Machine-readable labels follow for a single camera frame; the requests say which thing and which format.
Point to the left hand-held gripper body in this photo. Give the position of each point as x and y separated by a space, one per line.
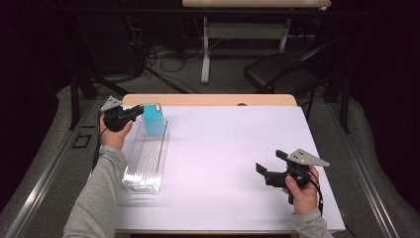
115 117

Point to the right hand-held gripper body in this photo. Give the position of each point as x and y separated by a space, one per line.
298 170

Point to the blue iridescent phone case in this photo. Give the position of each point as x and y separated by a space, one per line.
152 115

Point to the clear plastic container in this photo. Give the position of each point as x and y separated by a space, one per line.
147 158

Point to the person's left hand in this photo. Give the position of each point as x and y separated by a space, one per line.
114 139

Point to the person's right hand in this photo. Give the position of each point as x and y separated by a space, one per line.
305 198

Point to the white table mat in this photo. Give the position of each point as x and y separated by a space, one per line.
224 158

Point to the black metal stand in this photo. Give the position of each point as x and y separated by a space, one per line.
74 102

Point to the black folding chair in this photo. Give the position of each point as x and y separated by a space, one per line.
277 69

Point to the light wooden background desk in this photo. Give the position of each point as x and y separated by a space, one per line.
254 3

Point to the metal floor rail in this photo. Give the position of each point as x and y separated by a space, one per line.
43 180
363 180

